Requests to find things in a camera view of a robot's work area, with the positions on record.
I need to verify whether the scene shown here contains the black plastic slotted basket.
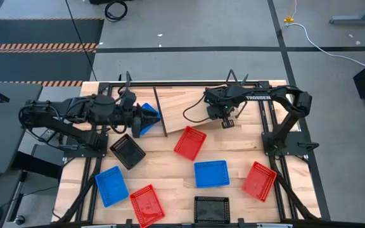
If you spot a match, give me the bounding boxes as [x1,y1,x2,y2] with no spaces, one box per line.
[109,133,147,171]
[193,196,231,225]

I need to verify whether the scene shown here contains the grey desk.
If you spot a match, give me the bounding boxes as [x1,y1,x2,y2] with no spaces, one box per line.
[0,81,44,174]

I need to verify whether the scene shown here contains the black hazard-striped floor mat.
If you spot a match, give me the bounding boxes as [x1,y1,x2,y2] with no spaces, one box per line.
[0,17,105,88]

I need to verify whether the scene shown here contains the black aluminium table frame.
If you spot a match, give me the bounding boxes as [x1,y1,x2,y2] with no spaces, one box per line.
[74,80,299,228]

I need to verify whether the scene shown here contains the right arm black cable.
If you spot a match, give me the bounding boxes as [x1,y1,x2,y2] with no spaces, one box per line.
[182,94,210,124]

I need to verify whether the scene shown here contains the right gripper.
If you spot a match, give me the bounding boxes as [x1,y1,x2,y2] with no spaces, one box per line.
[219,104,236,130]

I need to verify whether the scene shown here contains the coiled black cable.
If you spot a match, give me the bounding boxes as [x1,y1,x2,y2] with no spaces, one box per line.
[104,0,129,23]

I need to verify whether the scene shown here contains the red plastic slotted basket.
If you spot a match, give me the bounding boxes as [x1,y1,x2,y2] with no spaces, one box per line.
[241,160,278,203]
[129,184,167,228]
[173,125,208,162]

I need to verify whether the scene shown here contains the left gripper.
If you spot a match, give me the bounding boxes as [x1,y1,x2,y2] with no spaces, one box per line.
[131,106,162,139]

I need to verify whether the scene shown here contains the black sleeved cable bundle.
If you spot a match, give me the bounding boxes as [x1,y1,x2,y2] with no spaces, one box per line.
[270,156,317,221]
[55,156,103,224]

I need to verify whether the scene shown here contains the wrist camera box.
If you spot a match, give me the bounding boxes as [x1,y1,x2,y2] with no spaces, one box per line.
[206,104,221,120]
[120,90,138,110]

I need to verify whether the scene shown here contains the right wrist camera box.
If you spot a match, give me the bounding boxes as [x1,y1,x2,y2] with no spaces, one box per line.
[206,104,221,120]

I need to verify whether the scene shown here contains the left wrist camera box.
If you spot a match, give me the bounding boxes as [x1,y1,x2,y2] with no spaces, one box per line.
[120,90,138,110]

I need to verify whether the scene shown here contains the wooden shelf with black frame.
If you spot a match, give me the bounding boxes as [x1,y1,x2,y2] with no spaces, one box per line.
[152,68,250,138]

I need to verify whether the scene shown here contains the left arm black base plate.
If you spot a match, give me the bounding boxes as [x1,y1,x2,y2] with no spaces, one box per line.
[62,132,109,158]

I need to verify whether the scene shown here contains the white cable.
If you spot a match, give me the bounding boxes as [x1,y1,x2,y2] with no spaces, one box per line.
[285,22,365,68]

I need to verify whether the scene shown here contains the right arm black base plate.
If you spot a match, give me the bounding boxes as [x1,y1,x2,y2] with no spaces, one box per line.
[261,131,310,156]

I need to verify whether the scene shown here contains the thin black floor cable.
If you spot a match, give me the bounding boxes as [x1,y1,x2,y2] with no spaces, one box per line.
[20,186,60,198]

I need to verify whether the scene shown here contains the grey metal table leg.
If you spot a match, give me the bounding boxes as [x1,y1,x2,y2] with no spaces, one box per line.
[329,0,365,25]

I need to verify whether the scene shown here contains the blue plastic slotted basket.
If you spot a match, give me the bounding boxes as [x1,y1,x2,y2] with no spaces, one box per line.
[94,165,130,208]
[139,102,162,136]
[193,160,231,189]

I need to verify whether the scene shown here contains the long thin black cable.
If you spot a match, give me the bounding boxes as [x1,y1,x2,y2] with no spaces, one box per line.
[65,0,98,82]

